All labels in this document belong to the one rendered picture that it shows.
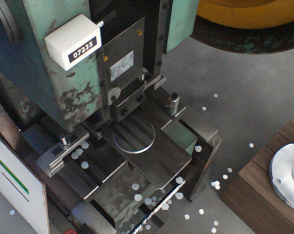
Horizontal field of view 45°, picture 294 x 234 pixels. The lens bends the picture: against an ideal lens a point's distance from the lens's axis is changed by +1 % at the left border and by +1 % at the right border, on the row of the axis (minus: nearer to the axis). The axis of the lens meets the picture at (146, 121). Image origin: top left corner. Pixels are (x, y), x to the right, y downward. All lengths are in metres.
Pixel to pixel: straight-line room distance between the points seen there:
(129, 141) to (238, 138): 1.06
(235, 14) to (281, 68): 1.39
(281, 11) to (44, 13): 0.57
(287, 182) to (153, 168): 0.70
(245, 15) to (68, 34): 0.56
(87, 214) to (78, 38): 0.70
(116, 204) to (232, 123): 1.09
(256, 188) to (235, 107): 0.70
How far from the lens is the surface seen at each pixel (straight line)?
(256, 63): 2.32
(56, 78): 0.60
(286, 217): 1.52
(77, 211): 1.12
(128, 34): 0.76
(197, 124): 1.24
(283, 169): 1.56
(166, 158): 1.02
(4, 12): 0.54
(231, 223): 1.82
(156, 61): 0.86
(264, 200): 1.54
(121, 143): 1.03
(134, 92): 0.88
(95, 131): 1.06
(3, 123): 1.22
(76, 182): 1.08
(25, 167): 1.27
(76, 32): 0.52
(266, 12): 0.92
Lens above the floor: 1.71
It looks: 61 degrees down
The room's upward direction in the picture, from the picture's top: 4 degrees clockwise
